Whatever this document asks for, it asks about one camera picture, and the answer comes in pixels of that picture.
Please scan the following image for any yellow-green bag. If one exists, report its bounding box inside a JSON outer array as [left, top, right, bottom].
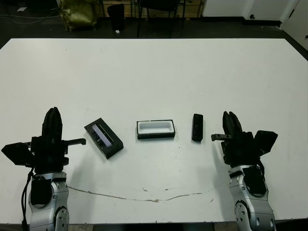
[[59, 0, 98, 32]]

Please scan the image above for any black office chair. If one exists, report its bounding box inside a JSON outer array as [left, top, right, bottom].
[[137, 0, 187, 39]]

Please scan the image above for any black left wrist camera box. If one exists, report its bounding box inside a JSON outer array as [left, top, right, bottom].
[[1, 142, 36, 167]]

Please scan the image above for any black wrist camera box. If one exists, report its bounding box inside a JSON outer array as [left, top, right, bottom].
[[254, 130, 279, 156], [1, 142, 36, 167]]

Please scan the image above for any black box lid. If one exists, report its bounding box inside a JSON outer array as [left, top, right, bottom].
[[84, 117, 124, 159]]

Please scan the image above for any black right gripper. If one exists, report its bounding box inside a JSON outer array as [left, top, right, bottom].
[[211, 111, 261, 169]]

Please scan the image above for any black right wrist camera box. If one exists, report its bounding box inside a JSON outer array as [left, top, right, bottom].
[[254, 130, 279, 156]]

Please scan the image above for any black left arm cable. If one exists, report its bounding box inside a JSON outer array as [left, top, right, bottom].
[[21, 166, 36, 231]]

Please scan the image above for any tall black bin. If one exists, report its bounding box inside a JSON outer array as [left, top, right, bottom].
[[107, 3, 126, 31]]

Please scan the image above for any black box with white insert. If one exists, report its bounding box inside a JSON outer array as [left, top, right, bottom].
[[136, 118, 176, 140]]

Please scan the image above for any slim black camera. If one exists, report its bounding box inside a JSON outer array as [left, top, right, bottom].
[[192, 113, 204, 142]]

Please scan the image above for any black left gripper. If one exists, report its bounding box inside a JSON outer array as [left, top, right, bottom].
[[30, 106, 87, 173]]

